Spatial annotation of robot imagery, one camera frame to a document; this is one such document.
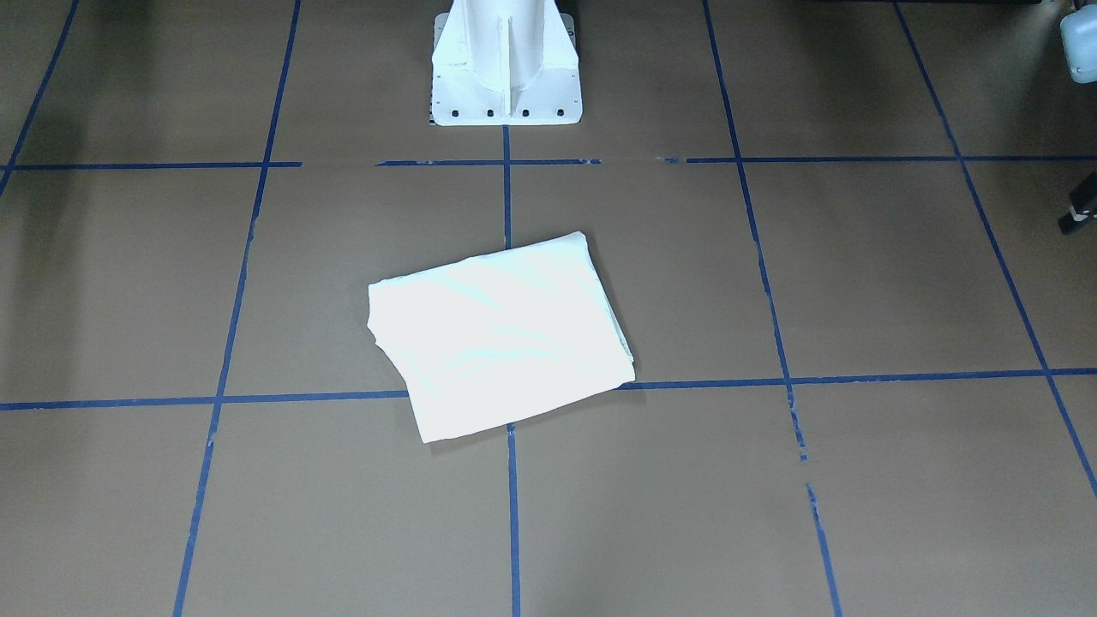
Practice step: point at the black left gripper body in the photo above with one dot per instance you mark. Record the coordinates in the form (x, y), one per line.
(1082, 211)

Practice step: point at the cream long-sleeve cat shirt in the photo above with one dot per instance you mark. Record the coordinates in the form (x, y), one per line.
(499, 338)

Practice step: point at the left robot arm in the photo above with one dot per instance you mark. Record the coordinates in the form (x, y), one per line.
(1078, 34)

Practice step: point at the white camera mast base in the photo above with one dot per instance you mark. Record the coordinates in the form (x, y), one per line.
(512, 63)

